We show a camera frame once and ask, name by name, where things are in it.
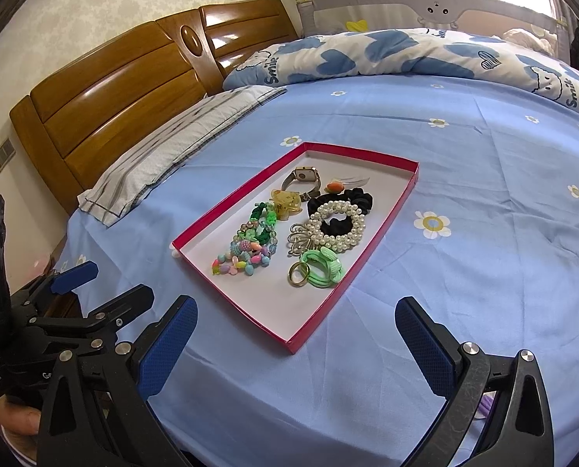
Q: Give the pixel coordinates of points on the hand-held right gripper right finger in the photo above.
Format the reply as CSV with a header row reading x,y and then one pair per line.
x,y
428,345

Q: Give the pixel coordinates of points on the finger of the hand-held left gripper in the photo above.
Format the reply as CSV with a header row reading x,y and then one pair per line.
x,y
78,275
129,301

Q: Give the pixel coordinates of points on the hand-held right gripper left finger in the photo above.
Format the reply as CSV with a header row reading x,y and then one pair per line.
x,y
168,345

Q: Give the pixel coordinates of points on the red shallow box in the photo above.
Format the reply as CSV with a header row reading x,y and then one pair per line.
x,y
250,311

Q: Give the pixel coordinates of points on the black scrunchie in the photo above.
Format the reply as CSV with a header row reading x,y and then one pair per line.
x,y
362,199

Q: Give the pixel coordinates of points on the pearl bead scrunchie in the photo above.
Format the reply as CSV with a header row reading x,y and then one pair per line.
x,y
313,228

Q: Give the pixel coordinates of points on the gold metal knot hair clip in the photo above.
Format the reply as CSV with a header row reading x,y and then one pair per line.
x,y
301,238

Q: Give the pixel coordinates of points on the clear hair comb orange charm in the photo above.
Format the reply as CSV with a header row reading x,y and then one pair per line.
x,y
333,187

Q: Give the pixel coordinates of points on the yellow translucent hair claw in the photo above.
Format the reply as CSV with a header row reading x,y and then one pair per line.
x,y
284,202

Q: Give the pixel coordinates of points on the gold wristwatch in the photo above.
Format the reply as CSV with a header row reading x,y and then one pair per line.
x,y
305,174

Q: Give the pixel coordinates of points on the person's left hand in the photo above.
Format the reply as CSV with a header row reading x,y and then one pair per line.
x,y
19,418

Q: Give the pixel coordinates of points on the purple hair accessory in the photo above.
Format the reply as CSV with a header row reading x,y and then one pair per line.
x,y
485,406

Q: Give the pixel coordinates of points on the light blue floral bed sheet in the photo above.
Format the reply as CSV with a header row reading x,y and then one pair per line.
x,y
464,253

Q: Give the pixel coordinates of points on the grey striped pillow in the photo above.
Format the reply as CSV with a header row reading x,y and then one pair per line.
x,y
172,146

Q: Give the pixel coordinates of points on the wooden headboard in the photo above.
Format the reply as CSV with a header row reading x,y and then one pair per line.
x,y
114,87

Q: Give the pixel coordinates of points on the blue heart print quilt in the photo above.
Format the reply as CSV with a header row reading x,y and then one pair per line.
x,y
391,53

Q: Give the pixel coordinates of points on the white plush cloth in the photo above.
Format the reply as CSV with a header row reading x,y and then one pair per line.
x,y
527,38

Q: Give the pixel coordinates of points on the grey bed guard rail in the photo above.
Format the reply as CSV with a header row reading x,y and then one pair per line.
x,y
391,2

